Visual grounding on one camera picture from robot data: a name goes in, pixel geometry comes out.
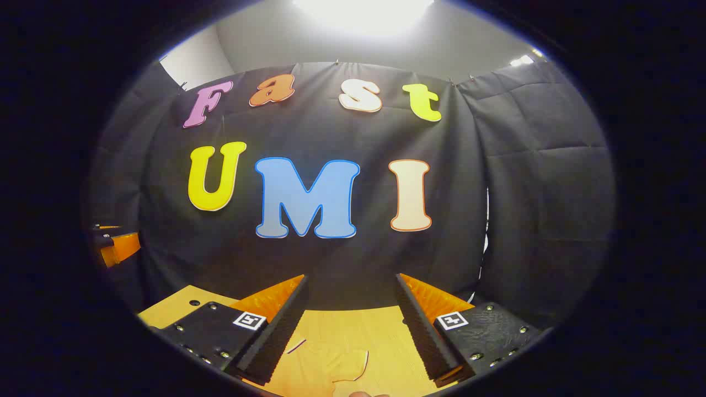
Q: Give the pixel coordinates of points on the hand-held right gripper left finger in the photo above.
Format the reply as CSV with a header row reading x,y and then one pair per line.
x,y
278,336

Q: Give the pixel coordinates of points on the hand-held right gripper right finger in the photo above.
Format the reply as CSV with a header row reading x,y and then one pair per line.
x,y
424,336

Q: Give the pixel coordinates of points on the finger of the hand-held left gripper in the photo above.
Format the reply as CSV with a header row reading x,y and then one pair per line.
x,y
107,226
124,248

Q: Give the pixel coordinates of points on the black backdrop cloth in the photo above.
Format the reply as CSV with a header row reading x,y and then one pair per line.
x,y
331,264

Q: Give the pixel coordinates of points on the bright ceiling light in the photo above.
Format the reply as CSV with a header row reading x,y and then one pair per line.
x,y
364,14

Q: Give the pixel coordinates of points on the small ceiling light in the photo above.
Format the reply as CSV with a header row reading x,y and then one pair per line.
x,y
525,59

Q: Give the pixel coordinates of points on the orange T-shirt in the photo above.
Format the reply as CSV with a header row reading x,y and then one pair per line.
x,y
314,369

